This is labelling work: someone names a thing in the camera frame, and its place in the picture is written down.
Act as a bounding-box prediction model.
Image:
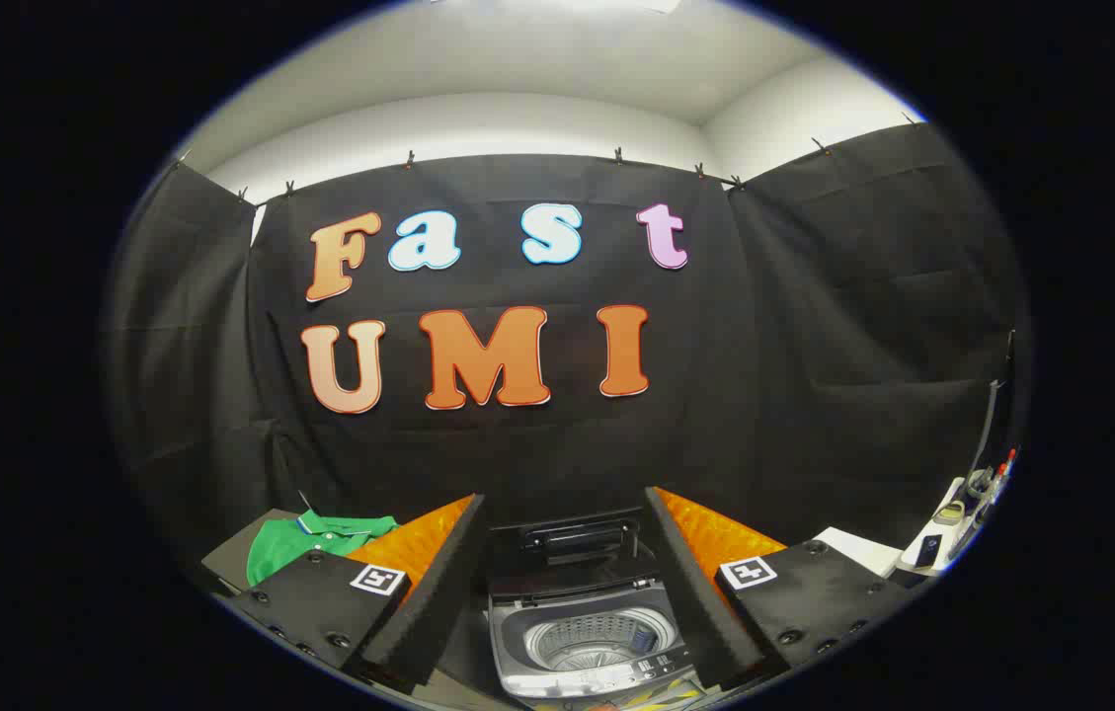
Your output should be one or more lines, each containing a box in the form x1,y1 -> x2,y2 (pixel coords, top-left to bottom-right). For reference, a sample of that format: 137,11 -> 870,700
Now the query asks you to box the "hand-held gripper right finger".
643,486 -> 916,692

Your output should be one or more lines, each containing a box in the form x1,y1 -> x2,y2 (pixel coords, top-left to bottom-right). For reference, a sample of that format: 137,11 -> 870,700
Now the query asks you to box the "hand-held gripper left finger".
224,494 -> 487,694

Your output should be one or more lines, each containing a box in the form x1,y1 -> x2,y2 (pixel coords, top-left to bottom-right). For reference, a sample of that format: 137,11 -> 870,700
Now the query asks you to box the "grey washing machine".
486,509 -> 708,704

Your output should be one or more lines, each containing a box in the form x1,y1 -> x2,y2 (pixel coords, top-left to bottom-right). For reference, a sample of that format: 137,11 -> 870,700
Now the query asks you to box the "green polo shirt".
246,509 -> 400,587

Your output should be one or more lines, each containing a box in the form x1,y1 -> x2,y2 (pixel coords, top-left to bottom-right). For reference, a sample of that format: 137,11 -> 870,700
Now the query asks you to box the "black backdrop cloth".
103,123 -> 1027,559

